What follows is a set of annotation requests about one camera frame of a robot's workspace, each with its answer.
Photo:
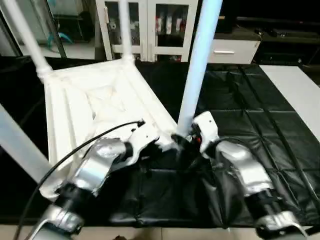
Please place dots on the white plastic table top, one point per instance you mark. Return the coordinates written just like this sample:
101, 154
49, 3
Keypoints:
75, 105

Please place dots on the white flat board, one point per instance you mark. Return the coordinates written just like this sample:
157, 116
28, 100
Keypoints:
295, 85

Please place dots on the grey pole stand blue brackets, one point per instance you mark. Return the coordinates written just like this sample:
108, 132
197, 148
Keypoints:
60, 41

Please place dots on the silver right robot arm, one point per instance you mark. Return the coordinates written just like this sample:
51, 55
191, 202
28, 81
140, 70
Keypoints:
247, 170

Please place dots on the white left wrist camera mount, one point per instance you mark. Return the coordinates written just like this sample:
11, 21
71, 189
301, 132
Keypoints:
142, 140

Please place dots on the black low desk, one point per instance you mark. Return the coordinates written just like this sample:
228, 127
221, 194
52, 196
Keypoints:
287, 45

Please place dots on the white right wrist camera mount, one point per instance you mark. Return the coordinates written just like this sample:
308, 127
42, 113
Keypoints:
207, 125

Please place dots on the white glass door cabinet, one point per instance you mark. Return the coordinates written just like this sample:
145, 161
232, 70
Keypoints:
147, 30

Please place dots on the black storage unit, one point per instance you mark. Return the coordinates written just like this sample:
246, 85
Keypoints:
77, 27

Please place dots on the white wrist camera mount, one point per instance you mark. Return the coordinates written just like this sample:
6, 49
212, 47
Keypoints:
142, 140
207, 125

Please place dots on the white drawer cabinet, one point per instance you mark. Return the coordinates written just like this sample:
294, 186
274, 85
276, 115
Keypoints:
245, 53

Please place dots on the black work mat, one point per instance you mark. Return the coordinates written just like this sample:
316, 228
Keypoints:
250, 100

